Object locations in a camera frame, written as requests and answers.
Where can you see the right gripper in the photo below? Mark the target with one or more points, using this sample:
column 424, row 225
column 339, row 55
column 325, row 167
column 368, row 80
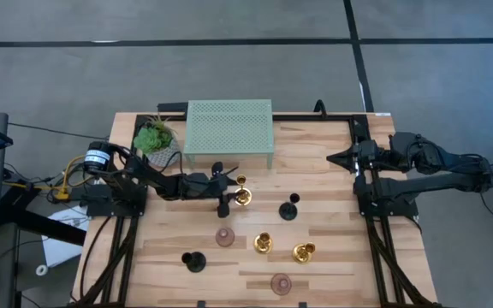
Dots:
column 366, row 154

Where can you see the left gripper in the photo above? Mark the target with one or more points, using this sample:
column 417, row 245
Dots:
column 199, row 186

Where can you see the tall gold candlestick holder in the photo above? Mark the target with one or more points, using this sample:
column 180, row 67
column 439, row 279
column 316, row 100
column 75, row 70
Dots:
column 244, row 197

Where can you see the pink ribbed glass candle holder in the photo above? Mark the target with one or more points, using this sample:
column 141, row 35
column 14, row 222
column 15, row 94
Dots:
column 281, row 284
column 225, row 237

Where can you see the black candlestick holder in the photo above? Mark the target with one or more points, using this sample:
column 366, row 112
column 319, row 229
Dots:
column 196, row 262
column 288, row 211

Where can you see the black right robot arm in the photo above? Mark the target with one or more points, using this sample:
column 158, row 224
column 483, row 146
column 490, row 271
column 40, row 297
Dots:
column 426, row 184

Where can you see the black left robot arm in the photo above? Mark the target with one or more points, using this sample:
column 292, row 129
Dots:
column 144, row 173

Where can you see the green perforated metal shelf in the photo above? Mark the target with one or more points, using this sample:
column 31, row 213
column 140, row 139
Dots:
column 229, row 128

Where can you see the potted green succulent plant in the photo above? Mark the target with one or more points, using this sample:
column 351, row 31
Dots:
column 154, row 139

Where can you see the black rectangular box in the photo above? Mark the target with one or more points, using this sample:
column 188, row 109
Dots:
column 171, row 107

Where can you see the white paper sheet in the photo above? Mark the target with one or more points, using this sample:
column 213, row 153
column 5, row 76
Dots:
column 58, row 252

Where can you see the black stand beam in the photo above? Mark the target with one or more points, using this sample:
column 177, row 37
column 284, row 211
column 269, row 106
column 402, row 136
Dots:
column 45, row 226

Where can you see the white tape roll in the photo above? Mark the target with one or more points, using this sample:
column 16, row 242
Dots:
column 37, row 270

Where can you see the black aluminium table frame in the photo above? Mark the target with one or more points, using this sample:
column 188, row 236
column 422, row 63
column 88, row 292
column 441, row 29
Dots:
column 306, row 117

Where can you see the black table-level camera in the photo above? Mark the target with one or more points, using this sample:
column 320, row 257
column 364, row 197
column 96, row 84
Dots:
column 201, row 304

